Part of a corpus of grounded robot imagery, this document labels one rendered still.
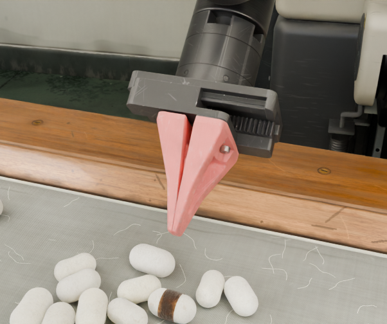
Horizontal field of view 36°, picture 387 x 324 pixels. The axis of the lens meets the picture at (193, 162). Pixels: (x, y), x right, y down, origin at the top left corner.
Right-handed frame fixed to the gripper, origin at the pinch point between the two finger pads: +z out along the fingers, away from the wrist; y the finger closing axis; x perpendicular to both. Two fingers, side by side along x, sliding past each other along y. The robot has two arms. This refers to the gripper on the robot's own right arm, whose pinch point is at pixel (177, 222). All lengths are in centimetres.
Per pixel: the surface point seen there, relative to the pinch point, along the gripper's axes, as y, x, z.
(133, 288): -2.9, 3.4, 4.8
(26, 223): -15.9, 8.8, 1.5
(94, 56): -107, 177, -93
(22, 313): -8.9, -0.1, 8.3
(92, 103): -97, 169, -68
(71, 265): -8.3, 3.9, 4.3
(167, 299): -0.1, 2.8, 5.0
